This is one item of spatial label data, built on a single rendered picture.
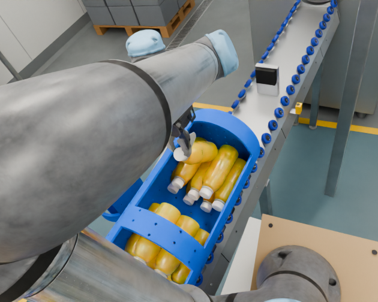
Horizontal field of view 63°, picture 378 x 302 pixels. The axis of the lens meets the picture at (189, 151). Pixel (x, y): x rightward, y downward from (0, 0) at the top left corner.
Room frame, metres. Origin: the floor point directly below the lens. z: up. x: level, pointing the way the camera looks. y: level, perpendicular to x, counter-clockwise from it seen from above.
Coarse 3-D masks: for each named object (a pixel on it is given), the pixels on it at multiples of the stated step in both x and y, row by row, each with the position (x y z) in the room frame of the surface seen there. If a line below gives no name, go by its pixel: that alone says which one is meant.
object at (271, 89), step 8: (256, 64) 1.08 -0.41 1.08; (264, 64) 1.06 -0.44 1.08; (256, 72) 1.06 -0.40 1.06; (264, 72) 1.03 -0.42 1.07; (272, 72) 1.01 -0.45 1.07; (256, 80) 1.06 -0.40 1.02; (264, 80) 1.03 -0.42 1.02; (272, 80) 1.01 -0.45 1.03; (264, 88) 1.05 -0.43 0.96; (272, 88) 1.02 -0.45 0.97
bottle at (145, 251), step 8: (160, 208) 0.49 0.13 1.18; (168, 208) 0.48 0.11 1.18; (168, 216) 0.46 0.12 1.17; (176, 216) 0.46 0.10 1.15; (144, 240) 0.41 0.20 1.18; (136, 248) 0.40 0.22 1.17; (144, 248) 0.39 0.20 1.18; (152, 248) 0.39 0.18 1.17; (160, 248) 0.39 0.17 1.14; (136, 256) 0.38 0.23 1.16; (144, 256) 0.37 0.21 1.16; (152, 256) 0.37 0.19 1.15
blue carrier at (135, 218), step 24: (216, 120) 0.69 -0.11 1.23; (240, 120) 0.68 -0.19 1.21; (216, 144) 0.76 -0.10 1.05; (240, 144) 0.68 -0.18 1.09; (168, 168) 0.70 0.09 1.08; (144, 192) 0.53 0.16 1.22; (168, 192) 0.65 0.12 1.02; (240, 192) 0.52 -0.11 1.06; (120, 216) 0.51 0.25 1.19; (144, 216) 0.45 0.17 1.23; (192, 216) 0.56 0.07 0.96; (216, 216) 0.51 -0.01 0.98; (120, 240) 0.50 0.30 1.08; (168, 240) 0.37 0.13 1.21; (192, 240) 0.37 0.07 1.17; (216, 240) 0.39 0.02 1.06; (192, 264) 0.32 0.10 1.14
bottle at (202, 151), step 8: (200, 144) 0.62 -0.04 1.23; (208, 144) 0.64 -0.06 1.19; (192, 152) 0.58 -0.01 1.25; (200, 152) 0.59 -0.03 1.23; (208, 152) 0.61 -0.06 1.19; (216, 152) 0.64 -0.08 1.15; (184, 160) 0.57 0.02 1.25; (192, 160) 0.57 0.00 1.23; (200, 160) 0.58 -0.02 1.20; (208, 160) 0.61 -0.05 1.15
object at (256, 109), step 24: (336, 0) 1.53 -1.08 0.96; (288, 24) 1.53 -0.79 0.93; (312, 24) 1.45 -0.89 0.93; (336, 24) 1.46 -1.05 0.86; (288, 48) 1.32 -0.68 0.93; (288, 72) 1.14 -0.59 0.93; (312, 72) 1.14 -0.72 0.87; (264, 96) 1.04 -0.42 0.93; (264, 120) 0.89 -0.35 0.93; (288, 120) 0.89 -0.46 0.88; (264, 168) 0.69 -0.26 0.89; (240, 216) 0.53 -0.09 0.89; (216, 264) 0.39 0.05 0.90; (216, 288) 0.34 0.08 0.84
